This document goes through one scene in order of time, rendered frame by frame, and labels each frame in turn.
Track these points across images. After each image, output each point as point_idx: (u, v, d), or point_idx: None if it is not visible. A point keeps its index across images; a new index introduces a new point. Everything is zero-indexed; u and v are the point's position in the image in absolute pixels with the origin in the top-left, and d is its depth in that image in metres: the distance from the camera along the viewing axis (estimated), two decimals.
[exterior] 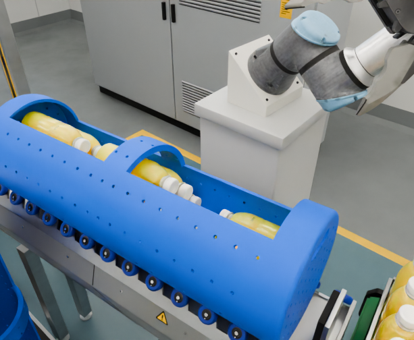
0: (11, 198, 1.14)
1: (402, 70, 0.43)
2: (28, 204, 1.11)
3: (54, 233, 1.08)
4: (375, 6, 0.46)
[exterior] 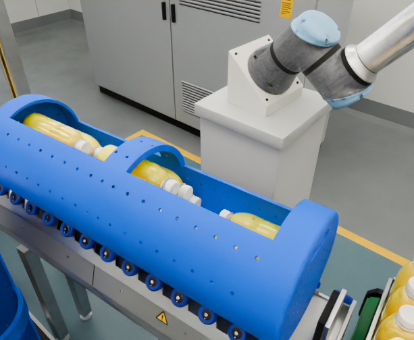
0: (11, 198, 1.14)
1: None
2: (28, 204, 1.11)
3: (54, 233, 1.08)
4: None
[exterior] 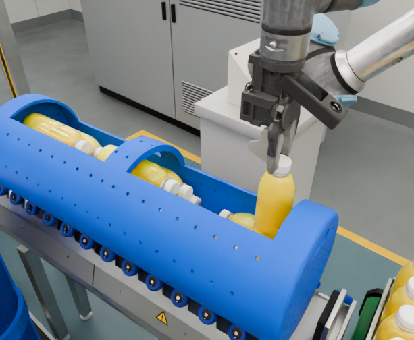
0: (11, 198, 1.14)
1: (294, 132, 0.72)
2: (28, 204, 1.11)
3: (54, 233, 1.08)
4: None
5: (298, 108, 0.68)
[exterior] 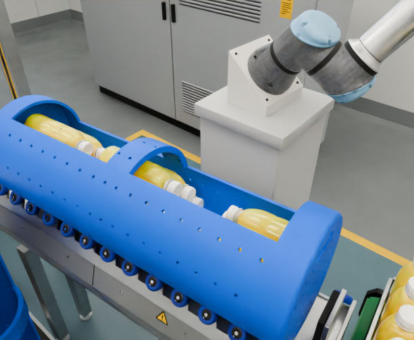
0: (11, 197, 1.14)
1: None
2: (29, 203, 1.11)
3: (54, 233, 1.08)
4: None
5: None
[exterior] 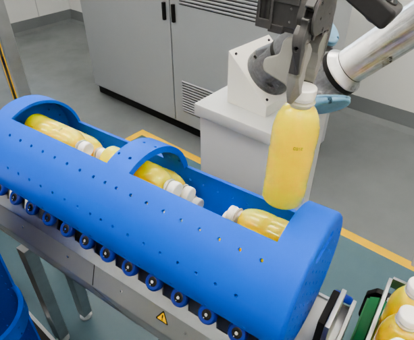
0: (11, 197, 1.14)
1: (323, 50, 0.56)
2: (29, 203, 1.11)
3: (54, 233, 1.08)
4: (274, 24, 0.53)
5: (331, 13, 0.52)
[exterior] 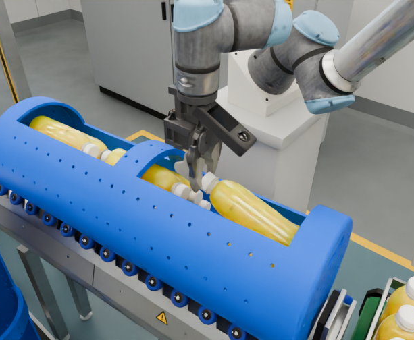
0: (12, 195, 1.14)
1: (217, 154, 0.78)
2: (32, 204, 1.10)
3: (54, 233, 1.08)
4: None
5: None
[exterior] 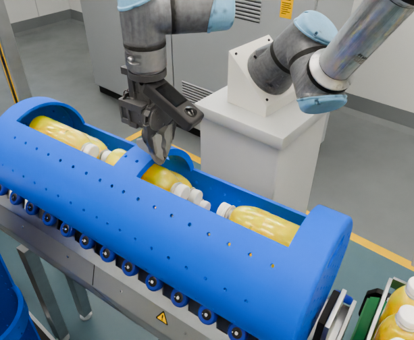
0: (12, 195, 1.14)
1: (170, 136, 0.81)
2: (32, 204, 1.10)
3: (54, 233, 1.08)
4: None
5: None
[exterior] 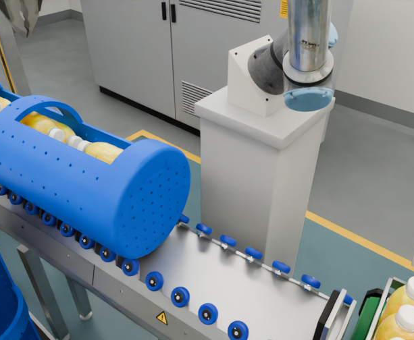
0: (13, 193, 1.14)
1: (35, 5, 0.73)
2: (32, 204, 1.10)
3: (54, 233, 1.08)
4: None
5: None
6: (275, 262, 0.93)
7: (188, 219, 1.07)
